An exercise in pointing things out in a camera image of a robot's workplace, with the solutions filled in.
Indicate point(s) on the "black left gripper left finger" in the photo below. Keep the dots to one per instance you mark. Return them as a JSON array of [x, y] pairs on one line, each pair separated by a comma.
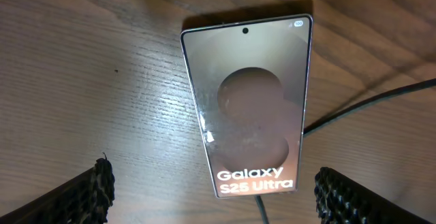
[[84, 199]]

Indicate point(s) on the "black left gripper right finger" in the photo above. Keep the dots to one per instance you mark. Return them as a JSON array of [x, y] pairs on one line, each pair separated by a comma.
[[341, 200]]

